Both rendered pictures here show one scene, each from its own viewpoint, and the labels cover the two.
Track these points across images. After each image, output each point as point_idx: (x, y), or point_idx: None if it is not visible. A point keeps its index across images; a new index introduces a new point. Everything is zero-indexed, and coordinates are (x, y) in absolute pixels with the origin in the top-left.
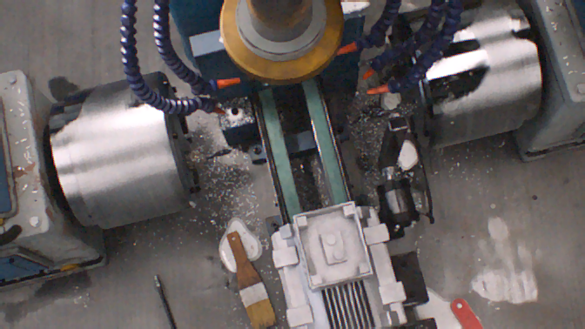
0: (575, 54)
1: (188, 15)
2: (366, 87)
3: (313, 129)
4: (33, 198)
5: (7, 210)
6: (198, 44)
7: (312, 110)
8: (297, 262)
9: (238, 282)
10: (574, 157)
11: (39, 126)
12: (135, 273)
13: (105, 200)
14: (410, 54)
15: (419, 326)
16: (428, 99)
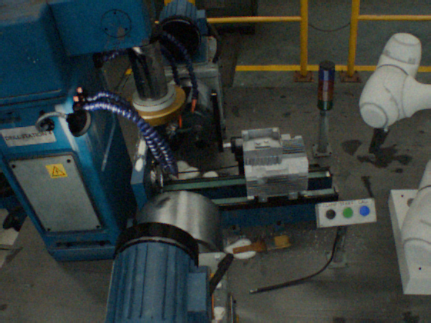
0: (198, 67)
1: (111, 203)
2: None
3: (189, 188)
4: (202, 258)
5: (206, 267)
6: (136, 179)
7: (178, 188)
8: (265, 168)
9: (262, 250)
10: (228, 124)
11: None
12: (245, 303)
13: (211, 234)
14: None
15: None
16: (200, 107)
